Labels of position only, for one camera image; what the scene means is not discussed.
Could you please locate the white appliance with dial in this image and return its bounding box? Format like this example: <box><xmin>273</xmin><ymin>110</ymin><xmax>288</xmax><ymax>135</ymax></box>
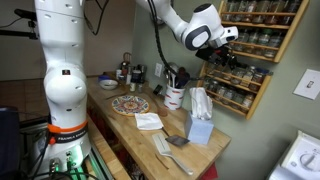
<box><xmin>267</xmin><ymin>130</ymin><xmax>320</xmax><ymax>180</ymax></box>

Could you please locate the white chili pattern utensil crock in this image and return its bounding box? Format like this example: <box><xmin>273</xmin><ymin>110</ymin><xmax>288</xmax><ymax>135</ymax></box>
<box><xmin>164</xmin><ymin>86</ymin><xmax>185</xmax><ymax>110</ymax></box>

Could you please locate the white ceramic bowl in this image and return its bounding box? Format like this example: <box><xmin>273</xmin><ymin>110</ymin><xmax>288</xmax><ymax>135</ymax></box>
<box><xmin>99</xmin><ymin>80</ymin><xmax>118</xmax><ymax>90</ymax></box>

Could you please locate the white light switch plate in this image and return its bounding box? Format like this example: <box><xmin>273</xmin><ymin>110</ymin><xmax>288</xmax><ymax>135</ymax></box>
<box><xmin>293</xmin><ymin>69</ymin><xmax>320</xmax><ymax>100</ymax></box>

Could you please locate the wooden spice rack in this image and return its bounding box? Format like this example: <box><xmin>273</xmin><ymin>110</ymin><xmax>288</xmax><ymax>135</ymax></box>
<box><xmin>197</xmin><ymin>62</ymin><xmax>271</xmax><ymax>120</ymax></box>
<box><xmin>219</xmin><ymin>0</ymin><xmax>309</xmax><ymax>63</ymax></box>

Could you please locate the lower wooden spice rack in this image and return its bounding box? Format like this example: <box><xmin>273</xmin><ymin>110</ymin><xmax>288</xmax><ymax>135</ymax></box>
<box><xmin>197</xmin><ymin>62</ymin><xmax>271</xmax><ymax>120</ymax></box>

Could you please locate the upper wooden spice rack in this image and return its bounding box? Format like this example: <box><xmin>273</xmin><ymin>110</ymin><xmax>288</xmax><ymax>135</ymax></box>
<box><xmin>219</xmin><ymin>0</ymin><xmax>309</xmax><ymax>63</ymax></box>

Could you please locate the blue tissue box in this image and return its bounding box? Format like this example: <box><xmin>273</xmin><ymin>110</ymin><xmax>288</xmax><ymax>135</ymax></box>
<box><xmin>184</xmin><ymin>112</ymin><xmax>214</xmax><ymax>144</ymax></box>

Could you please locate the colourful floral ceramic plate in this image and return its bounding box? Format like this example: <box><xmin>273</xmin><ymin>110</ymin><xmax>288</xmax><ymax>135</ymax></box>
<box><xmin>111</xmin><ymin>95</ymin><xmax>150</xmax><ymax>116</ymax></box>

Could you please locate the white plastic spatula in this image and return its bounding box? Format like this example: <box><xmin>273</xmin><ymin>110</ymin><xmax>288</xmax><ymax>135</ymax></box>
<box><xmin>152</xmin><ymin>133</ymin><xmax>193</xmax><ymax>176</ymax></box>

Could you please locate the white tissue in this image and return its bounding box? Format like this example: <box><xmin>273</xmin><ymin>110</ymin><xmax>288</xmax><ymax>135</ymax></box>
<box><xmin>189</xmin><ymin>87</ymin><xmax>213</xmax><ymax>120</ymax></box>

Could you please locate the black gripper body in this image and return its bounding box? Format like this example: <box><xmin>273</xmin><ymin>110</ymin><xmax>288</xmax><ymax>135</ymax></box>
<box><xmin>195</xmin><ymin>45</ymin><xmax>237</xmax><ymax>68</ymax></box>

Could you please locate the wooden spoon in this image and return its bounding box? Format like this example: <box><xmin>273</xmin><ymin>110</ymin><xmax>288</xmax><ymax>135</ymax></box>
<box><xmin>148</xmin><ymin>94</ymin><xmax>168</xmax><ymax>117</ymax></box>

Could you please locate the white wall outlet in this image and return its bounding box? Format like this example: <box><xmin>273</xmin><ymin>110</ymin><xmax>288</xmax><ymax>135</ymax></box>
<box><xmin>154</xmin><ymin>63</ymin><xmax>162</xmax><ymax>77</ymax></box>

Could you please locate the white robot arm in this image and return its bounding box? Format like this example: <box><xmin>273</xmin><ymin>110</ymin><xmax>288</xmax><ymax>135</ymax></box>
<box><xmin>30</xmin><ymin>0</ymin><xmax>238</xmax><ymax>172</ymax></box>

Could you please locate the white paper napkin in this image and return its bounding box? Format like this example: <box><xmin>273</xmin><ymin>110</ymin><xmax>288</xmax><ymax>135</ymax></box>
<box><xmin>135</xmin><ymin>113</ymin><xmax>163</xmax><ymax>130</ymax></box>

